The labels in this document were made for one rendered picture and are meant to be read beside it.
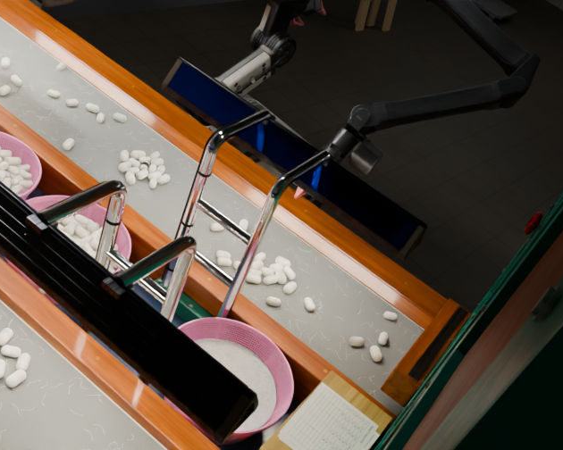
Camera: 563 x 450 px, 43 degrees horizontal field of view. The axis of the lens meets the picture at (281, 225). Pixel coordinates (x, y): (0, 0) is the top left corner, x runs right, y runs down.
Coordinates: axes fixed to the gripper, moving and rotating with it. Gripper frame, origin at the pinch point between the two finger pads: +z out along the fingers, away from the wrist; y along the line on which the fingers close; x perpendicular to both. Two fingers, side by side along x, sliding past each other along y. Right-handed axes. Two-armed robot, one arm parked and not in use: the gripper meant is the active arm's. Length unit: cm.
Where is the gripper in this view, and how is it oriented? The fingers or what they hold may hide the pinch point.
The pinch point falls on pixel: (297, 195)
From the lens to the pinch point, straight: 168.7
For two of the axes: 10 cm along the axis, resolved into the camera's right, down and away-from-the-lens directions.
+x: 1.0, 3.2, 9.4
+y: 7.7, 5.7, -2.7
